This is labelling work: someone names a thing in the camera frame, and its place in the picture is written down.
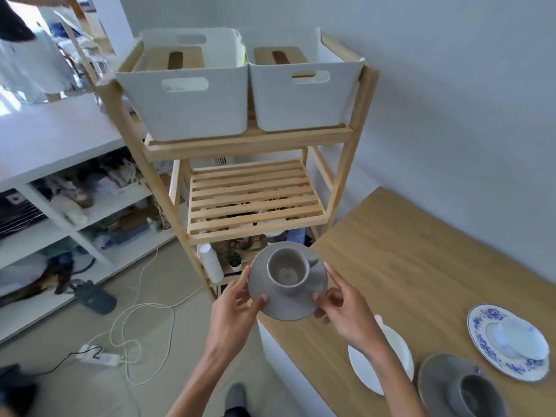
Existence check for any black cable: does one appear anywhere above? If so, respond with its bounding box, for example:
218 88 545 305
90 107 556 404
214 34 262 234
38 346 105 376

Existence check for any gray ceramic saucer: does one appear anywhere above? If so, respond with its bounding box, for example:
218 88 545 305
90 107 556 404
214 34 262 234
417 353 510 417
248 242 329 322

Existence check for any gray ceramic cup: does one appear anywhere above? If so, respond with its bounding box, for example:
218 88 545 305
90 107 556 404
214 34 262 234
447 373 507 417
266 248 320 296

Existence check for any white cable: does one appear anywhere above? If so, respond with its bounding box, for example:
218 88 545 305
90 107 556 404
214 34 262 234
109 247 205 385

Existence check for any person's right hand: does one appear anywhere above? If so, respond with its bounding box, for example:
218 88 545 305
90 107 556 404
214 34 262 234
313 262 385 357

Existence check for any black bag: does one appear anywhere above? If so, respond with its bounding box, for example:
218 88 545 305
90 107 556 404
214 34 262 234
0 364 41 417

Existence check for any white plate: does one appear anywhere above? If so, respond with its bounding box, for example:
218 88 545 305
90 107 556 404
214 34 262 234
347 314 415 396

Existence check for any person's left forearm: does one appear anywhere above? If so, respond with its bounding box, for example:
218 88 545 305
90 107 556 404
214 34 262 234
166 348 232 417

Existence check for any person's gray shoe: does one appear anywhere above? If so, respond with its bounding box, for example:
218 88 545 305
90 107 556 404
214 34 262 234
224 383 248 417

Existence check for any black wire rack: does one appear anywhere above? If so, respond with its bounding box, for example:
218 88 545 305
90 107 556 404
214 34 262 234
0 190 47 240

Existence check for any blue floral saucer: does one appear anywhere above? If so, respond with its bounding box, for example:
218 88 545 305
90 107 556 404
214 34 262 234
467 304 550 383

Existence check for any white storage bin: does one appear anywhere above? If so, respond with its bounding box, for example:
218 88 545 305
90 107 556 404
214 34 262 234
238 28 365 132
115 28 249 142

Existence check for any wooden shelf rack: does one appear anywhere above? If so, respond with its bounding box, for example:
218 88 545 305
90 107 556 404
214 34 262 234
96 32 380 301

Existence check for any person's right forearm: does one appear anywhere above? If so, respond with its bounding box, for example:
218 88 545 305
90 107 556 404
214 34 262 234
360 338 431 417

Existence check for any white power strip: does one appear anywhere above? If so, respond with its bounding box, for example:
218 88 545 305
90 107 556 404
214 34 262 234
79 345 125 368

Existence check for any white plastic bottle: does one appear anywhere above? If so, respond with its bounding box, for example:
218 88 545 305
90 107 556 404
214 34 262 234
197 243 225 285

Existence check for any white blue floral cup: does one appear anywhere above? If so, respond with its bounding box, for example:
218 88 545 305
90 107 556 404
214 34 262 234
486 319 549 362

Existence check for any white shelf unit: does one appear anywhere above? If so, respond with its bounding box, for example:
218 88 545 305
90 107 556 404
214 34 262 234
0 93 185 344

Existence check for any person's left hand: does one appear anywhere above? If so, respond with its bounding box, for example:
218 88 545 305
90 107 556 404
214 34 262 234
205 267 268 365

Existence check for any dark blue floor device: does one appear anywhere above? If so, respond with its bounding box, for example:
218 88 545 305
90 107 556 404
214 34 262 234
71 280 118 316

